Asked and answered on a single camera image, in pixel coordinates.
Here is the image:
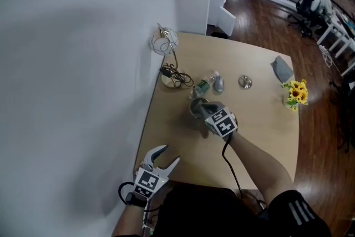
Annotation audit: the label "grey folded cloth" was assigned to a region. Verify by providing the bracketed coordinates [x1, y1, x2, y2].
[270, 55, 295, 83]

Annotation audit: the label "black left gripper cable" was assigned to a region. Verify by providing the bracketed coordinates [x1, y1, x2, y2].
[118, 181, 136, 205]

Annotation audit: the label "grey tea bag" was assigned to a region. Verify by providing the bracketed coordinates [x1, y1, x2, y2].
[212, 75, 226, 93]

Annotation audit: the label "metal teapot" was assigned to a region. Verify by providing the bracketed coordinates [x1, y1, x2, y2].
[188, 96, 209, 121]

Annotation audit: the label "black office chair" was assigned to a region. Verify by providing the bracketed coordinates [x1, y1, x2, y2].
[287, 0, 325, 37]

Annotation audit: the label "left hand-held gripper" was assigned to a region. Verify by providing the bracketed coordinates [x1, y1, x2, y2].
[133, 144, 181, 201]

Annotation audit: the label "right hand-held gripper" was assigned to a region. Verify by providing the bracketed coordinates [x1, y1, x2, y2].
[192, 100, 240, 139]

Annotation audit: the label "person's right forearm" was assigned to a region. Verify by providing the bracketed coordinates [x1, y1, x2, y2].
[227, 130, 295, 208]

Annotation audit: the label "black lamp cable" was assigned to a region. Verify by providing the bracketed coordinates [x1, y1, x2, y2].
[159, 63, 195, 88]

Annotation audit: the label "sunflowers in white vase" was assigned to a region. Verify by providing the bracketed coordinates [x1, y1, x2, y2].
[281, 79, 310, 112]

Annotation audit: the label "person's left forearm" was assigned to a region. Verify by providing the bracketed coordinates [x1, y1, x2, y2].
[111, 201, 148, 237]

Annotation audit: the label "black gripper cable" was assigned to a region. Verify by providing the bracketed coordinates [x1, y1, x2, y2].
[118, 181, 136, 205]
[221, 133, 245, 200]

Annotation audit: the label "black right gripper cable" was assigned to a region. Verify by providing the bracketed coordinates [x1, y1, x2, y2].
[221, 133, 245, 200]

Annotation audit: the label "clear plastic water bottle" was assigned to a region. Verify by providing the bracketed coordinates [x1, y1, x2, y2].
[190, 70, 220, 99]

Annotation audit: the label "black wrist watch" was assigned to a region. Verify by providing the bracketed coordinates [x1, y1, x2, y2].
[125, 192, 148, 208]

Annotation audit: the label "white desk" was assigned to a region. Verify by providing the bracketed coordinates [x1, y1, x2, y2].
[316, 9, 355, 77]

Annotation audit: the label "gold desk lamp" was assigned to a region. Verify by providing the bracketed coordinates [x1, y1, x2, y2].
[149, 23, 186, 89]

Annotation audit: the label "metal teapot lid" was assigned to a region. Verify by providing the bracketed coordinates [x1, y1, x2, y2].
[238, 74, 253, 90]

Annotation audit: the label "person's black clothing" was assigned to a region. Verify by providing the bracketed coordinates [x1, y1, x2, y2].
[144, 181, 332, 237]

